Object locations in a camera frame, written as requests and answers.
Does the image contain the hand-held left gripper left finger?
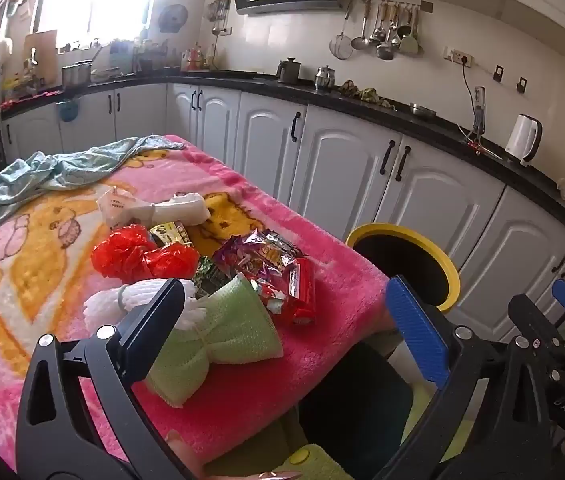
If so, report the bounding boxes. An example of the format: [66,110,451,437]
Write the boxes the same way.
[15,277,203,480]

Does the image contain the group of condiment bottles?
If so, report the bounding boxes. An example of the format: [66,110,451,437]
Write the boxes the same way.
[180,42,218,72]

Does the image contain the pile of dried vegetables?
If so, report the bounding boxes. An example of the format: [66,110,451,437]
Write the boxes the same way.
[339,80,394,109]

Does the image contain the grey charger cable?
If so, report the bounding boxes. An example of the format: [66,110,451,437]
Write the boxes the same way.
[462,64,478,133]

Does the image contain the steel teapot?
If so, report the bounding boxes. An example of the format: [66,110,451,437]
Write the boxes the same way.
[315,65,337,91]

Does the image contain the row of hanging kitchen utensils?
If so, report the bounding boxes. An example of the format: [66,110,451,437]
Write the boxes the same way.
[329,0,434,62]

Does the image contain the yellow black packet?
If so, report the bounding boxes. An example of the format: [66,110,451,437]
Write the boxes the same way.
[148,220,194,248]

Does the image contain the red snack packet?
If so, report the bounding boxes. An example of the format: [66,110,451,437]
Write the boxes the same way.
[282,257,317,326]

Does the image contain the white tied plastic bag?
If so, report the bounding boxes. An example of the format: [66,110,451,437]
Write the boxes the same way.
[95,186,212,228]

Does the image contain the dark green foil packet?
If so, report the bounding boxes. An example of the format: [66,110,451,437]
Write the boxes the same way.
[193,256,230,298]

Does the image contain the purple snack packet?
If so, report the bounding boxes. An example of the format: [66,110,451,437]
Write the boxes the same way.
[212,232,268,281]

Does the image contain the blue round wall fan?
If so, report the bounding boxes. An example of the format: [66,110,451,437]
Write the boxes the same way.
[158,4,188,33]

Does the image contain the white electric kettle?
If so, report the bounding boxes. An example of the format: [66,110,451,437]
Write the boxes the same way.
[505,114,544,167]

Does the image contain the steel stockpot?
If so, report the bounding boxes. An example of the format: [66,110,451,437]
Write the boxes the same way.
[61,61,93,86]

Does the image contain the white wall socket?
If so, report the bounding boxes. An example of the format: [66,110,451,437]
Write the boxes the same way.
[445,47,474,67]

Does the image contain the light blue cloth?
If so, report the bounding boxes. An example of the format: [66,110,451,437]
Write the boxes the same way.
[0,135,186,241]

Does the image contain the dark metal pot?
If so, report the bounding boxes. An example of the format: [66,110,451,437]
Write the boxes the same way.
[277,57,303,84]

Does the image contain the yellow rimmed trash bin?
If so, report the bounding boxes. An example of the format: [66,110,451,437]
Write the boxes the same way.
[345,223,461,316]

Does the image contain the white lower kitchen cabinets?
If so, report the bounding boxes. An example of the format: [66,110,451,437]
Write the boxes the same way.
[0,82,565,343]

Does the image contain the blue phone on charger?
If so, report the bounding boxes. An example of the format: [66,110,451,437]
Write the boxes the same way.
[472,86,486,136]

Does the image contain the small silver red packet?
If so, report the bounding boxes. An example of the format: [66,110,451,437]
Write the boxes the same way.
[255,280,289,316]

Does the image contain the yellow green towel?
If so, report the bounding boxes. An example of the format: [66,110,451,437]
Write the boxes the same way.
[242,440,355,480]

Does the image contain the wooden cutting board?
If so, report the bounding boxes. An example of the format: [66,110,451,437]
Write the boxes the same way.
[23,30,58,86]

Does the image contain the pink printed blanket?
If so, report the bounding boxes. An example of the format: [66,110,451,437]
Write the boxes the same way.
[0,134,405,480]

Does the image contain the red plastic bag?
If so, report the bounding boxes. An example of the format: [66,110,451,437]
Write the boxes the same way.
[91,225,200,281]

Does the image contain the green cloth bundle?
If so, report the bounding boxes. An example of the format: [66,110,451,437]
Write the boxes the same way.
[145,276,284,408]

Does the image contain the black kitchen countertop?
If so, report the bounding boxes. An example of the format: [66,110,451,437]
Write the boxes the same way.
[0,67,565,251]

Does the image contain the person's left hand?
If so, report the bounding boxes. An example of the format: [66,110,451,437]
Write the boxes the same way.
[165,430,305,480]

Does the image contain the white foam net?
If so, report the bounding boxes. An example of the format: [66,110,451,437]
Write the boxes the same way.
[83,280,208,332]

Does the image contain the orange colourful snack packet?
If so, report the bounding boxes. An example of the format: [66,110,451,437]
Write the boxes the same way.
[255,230,304,273]

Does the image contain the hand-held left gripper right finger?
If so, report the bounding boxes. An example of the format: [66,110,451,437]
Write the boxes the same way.
[372,275,554,480]

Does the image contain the kitchen window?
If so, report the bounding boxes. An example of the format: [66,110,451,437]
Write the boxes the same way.
[35,0,156,51]

